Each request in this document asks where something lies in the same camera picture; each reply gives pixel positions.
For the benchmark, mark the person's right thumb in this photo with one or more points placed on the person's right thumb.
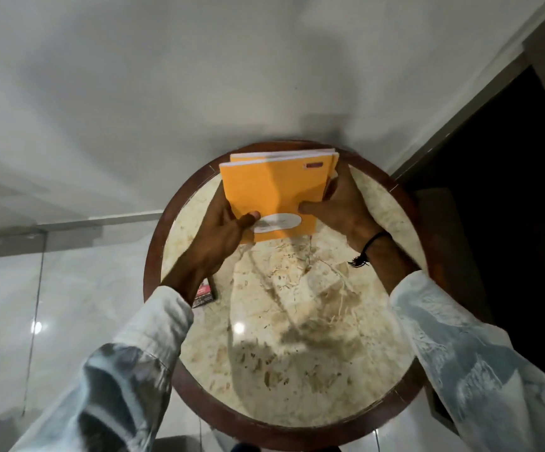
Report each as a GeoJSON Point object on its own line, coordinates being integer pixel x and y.
{"type": "Point", "coordinates": [311, 208]}

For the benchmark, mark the round marble table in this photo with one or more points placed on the round marble table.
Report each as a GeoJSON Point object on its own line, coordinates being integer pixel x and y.
{"type": "Point", "coordinates": [291, 305]}

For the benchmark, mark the person's right forearm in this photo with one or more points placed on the person's right forearm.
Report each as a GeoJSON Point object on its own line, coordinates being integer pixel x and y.
{"type": "Point", "coordinates": [461, 343]}

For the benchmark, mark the black wrist thread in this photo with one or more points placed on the black wrist thread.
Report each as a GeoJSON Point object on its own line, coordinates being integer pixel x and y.
{"type": "Point", "coordinates": [369, 247]}

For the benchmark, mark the orange notebook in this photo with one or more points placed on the orange notebook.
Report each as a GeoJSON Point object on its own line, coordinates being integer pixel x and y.
{"type": "Point", "coordinates": [272, 195]}

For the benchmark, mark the person's right hand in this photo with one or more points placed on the person's right hand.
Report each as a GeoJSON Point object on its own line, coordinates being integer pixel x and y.
{"type": "Point", "coordinates": [345, 207]}

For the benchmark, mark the person's left hand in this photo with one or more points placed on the person's left hand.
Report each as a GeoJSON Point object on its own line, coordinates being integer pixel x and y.
{"type": "Point", "coordinates": [218, 237]}

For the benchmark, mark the small red box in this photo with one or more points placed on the small red box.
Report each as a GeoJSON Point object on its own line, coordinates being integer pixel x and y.
{"type": "Point", "coordinates": [205, 292]}

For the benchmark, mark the person's left thumb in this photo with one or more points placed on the person's left thumb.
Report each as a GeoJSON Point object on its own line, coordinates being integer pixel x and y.
{"type": "Point", "coordinates": [249, 220]}

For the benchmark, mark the person's left forearm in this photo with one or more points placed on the person's left forearm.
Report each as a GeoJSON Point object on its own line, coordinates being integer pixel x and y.
{"type": "Point", "coordinates": [135, 362]}

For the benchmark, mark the dark wooden door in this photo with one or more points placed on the dark wooden door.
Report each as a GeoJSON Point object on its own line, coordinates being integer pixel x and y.
{"type": "Point", "coordinates": [503, 197]}

